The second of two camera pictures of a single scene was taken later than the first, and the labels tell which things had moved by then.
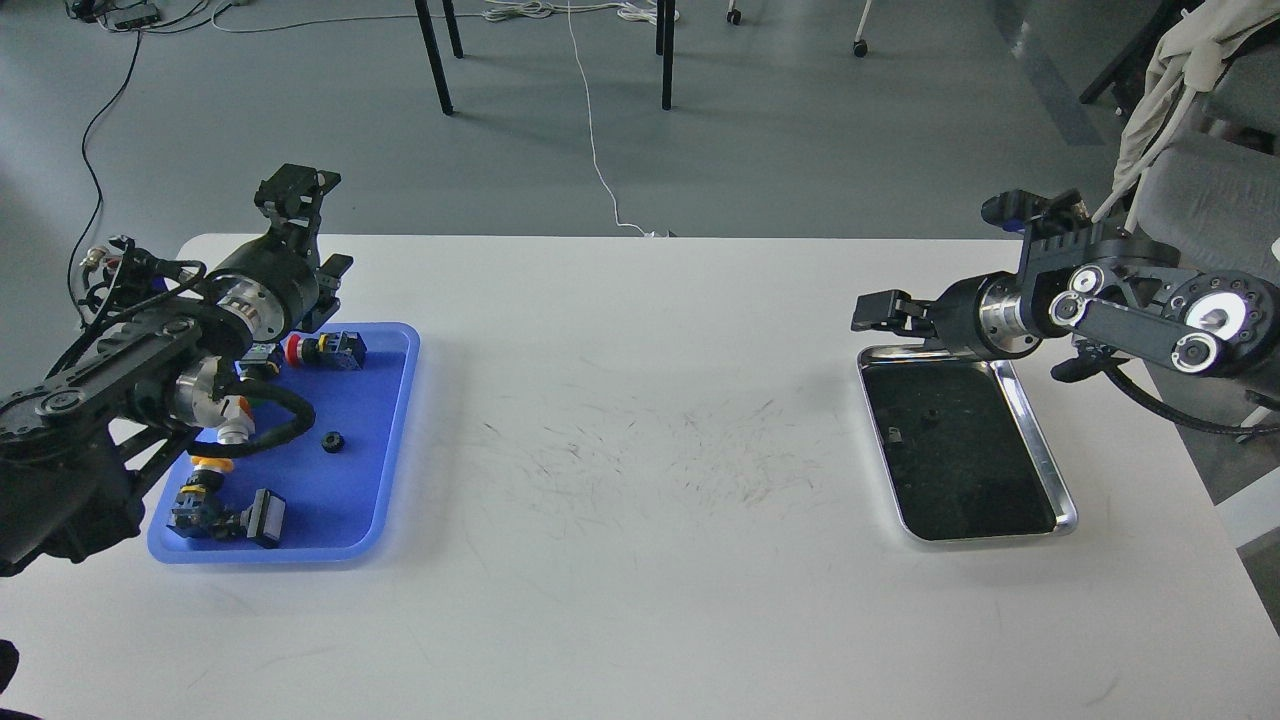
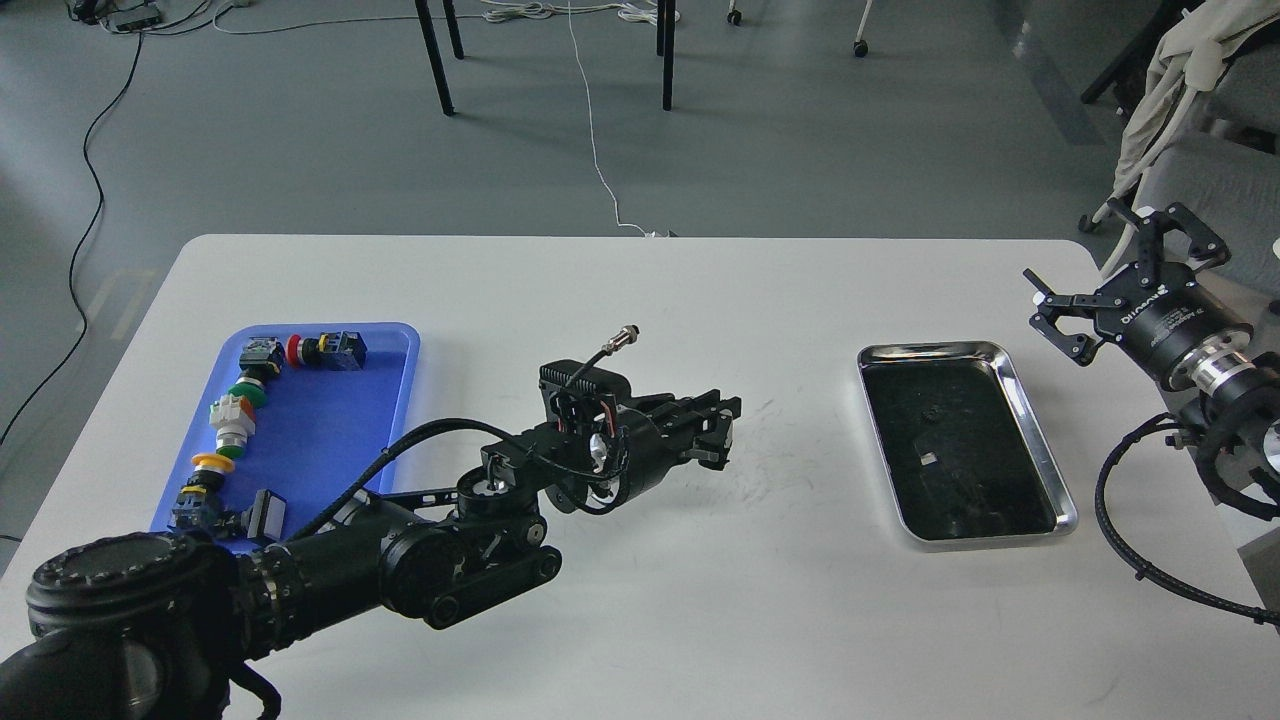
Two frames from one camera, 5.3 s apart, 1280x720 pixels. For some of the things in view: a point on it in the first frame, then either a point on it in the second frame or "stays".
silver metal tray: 963,457 stays
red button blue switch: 342,350 stays
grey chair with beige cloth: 1202,97 stays
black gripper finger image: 291,199 → 706,405
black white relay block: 264,520 stays
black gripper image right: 990,317 → 1164,323
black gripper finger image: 328,281 → 712,445
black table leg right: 665,24 stays
